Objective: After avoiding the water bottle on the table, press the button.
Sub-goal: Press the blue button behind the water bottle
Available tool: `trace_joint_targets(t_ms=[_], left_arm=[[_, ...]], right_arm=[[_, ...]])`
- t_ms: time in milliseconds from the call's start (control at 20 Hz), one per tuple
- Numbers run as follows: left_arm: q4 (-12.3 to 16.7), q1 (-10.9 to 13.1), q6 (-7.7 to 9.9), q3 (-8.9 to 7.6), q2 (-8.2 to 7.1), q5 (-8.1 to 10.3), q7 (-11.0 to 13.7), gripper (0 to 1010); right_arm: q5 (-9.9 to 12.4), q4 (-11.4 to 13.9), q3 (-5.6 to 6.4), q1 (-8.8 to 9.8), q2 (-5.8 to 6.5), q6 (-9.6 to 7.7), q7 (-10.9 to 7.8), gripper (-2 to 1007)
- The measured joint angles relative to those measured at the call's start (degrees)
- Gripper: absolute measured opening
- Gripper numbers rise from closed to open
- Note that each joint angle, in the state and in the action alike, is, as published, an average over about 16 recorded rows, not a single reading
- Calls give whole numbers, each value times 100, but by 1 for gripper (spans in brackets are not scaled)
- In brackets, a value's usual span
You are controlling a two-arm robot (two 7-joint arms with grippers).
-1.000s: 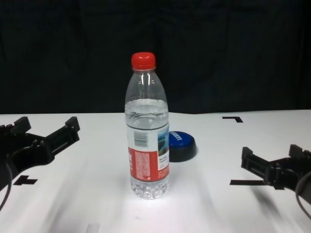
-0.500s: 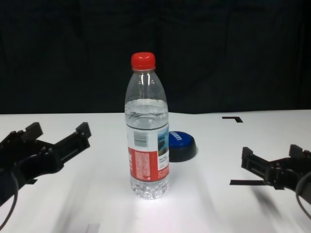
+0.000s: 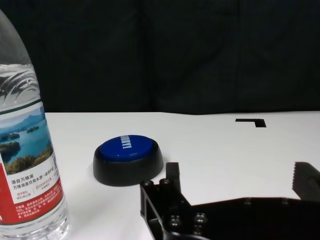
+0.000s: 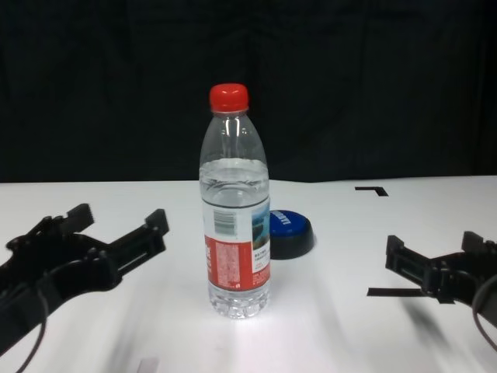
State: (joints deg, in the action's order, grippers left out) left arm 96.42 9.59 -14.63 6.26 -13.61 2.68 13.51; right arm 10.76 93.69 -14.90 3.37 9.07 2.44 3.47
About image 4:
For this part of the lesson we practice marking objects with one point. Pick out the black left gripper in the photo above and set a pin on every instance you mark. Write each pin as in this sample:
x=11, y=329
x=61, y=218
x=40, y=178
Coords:
x=70, y=268

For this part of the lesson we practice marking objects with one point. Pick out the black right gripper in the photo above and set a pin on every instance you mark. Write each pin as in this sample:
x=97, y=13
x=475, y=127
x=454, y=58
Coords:
x=454, y=276

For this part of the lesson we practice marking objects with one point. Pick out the clear water bottle red cap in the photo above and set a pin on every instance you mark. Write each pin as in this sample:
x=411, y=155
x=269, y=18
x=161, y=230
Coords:
x=233, y=217

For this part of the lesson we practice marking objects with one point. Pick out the black T-shaped tape mark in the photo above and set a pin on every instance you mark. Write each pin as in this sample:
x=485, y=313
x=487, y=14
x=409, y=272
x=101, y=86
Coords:
x=392, y=292

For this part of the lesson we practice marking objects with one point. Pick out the black L-shaped tape mark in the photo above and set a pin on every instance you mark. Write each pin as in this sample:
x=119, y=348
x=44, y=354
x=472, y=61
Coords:
x=378, y=189

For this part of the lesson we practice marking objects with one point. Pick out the blue round lid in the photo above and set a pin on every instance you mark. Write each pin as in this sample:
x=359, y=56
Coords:
x=291, y=229

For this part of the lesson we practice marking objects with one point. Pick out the black curtain backdrop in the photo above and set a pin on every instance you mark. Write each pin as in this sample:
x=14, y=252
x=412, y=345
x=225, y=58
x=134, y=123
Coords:
x=116, y=77

